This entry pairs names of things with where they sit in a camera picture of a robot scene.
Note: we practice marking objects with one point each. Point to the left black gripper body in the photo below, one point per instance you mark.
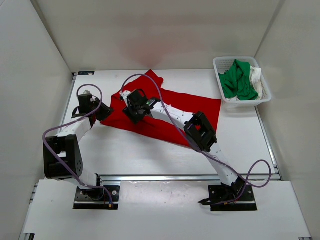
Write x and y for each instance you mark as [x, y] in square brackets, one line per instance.
[98, 114]

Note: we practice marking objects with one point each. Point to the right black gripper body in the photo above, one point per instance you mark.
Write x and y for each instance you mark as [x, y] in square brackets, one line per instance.
[137, 116]

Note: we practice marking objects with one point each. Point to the red t-shirt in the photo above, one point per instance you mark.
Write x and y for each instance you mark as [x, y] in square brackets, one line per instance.
[158, 129]

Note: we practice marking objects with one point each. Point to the green t-shirt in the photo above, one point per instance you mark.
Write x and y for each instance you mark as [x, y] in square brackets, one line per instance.
[225, 79]

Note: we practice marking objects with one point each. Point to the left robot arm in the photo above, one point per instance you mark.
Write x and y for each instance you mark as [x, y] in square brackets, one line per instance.
[62, 156]

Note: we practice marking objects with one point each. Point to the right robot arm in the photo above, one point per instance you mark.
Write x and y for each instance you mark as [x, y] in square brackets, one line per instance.
[197, 130]

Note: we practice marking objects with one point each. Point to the blue label sticker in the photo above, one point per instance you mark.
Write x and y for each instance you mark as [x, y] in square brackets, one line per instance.
[86, 73]

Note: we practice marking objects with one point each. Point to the white plastic basket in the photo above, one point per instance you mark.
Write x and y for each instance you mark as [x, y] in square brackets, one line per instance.
[222, 64]

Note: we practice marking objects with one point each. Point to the white t-shirt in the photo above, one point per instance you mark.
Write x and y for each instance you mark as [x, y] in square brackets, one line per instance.
[257, 77]

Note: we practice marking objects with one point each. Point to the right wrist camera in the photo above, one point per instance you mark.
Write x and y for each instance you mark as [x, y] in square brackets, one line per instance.
[136, 98]

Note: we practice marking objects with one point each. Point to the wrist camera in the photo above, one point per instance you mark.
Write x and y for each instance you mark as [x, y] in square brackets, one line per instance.
[86, 103]
[136, 98]

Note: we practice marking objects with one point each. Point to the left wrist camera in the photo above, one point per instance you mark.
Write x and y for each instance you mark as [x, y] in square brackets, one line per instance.
[86, 103]

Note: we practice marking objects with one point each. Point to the aluminium rail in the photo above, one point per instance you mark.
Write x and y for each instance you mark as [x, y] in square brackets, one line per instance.
[159, 177]

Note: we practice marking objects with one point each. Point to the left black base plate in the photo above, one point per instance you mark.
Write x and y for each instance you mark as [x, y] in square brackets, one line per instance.
[97, 199]

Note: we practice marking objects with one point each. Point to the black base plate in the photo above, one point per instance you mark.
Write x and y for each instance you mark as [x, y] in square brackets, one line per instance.
[97, 199]
[220, 200]

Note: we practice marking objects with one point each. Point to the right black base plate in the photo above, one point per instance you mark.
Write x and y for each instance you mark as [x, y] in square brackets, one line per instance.
[220, 200]

